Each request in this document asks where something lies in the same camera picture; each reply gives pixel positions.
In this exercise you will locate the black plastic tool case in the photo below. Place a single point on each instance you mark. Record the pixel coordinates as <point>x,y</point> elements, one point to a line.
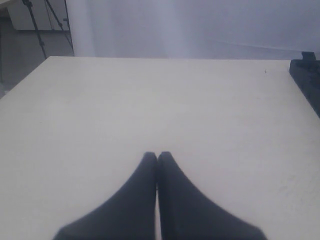
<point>306,74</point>

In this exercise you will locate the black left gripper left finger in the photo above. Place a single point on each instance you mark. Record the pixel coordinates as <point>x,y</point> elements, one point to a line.
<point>128,215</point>

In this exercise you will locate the black tripod stand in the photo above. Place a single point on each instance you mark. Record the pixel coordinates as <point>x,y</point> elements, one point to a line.
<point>67,33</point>

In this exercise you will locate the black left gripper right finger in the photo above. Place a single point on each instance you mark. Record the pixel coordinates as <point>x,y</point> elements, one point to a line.
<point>187,214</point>

